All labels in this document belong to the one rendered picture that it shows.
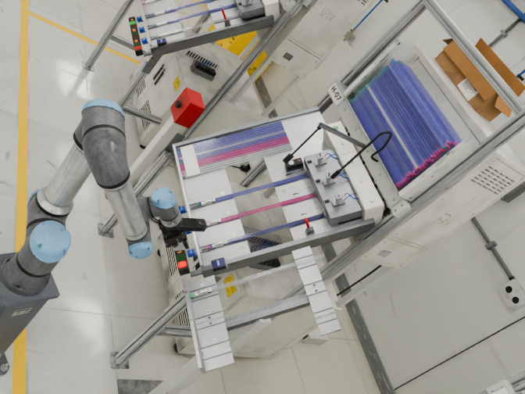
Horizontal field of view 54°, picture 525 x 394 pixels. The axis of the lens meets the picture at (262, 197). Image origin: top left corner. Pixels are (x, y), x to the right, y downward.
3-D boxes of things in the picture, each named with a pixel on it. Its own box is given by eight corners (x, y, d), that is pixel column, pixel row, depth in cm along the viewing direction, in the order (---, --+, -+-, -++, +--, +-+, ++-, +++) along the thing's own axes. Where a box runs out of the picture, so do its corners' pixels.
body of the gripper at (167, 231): (164, 233, 197) (156, 215, 188) (186, 227, 198) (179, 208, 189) (167, 249, 193) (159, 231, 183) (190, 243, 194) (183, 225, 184)
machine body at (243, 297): (170, 359, 255) (247, 294, 224) (151, 243, 297) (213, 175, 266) (266, 363, 296) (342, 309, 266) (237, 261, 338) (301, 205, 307)
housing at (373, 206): (362, 230, 212) (365, 210, 201) (323, 145, 241) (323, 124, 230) (381, 224, 213) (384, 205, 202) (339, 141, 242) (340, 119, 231)
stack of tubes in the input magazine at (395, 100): (396, 187, 197) (453, 141, 184) (348, 100, 228) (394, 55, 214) (414, 195, 205) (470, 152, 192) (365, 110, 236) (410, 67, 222)
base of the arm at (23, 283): (8, 300, 160) (21, 283, 155) (-7, 259, 165) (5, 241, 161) (54, 291, 172) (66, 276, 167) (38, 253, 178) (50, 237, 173)
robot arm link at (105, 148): (122, 152, 132) (161, 256, 170) (119, 123, 139) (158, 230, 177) (76, 161, 131) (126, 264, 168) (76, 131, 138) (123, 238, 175)
